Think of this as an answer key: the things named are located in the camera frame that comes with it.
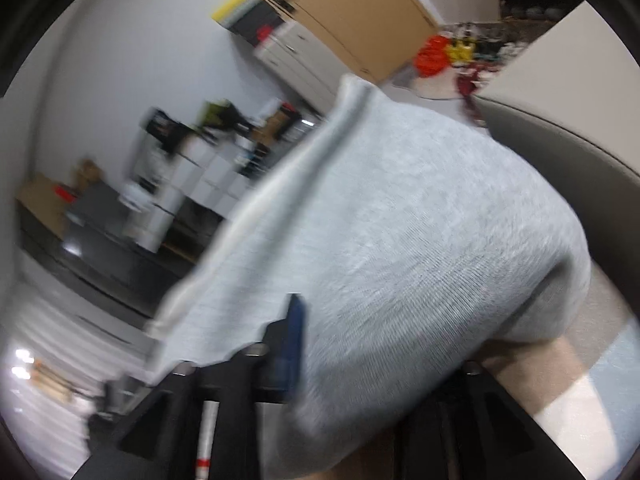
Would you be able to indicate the white desk with drawers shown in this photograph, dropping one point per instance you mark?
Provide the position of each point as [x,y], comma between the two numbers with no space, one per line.
[203,171]

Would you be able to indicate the grey hoodie with red print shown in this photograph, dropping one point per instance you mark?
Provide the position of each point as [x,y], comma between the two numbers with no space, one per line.
[411,238]

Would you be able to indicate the yellow black shoe box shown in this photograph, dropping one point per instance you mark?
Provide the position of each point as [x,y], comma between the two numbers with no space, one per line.
[252,20]

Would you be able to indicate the brown blue checkered bedsheet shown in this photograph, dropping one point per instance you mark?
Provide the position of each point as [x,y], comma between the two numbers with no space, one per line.
[583,387]

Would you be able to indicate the wooden door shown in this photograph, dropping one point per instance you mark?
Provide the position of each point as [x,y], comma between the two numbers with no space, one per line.
[372,37]

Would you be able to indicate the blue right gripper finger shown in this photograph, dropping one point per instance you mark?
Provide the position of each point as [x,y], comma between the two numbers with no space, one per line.
[287,360]

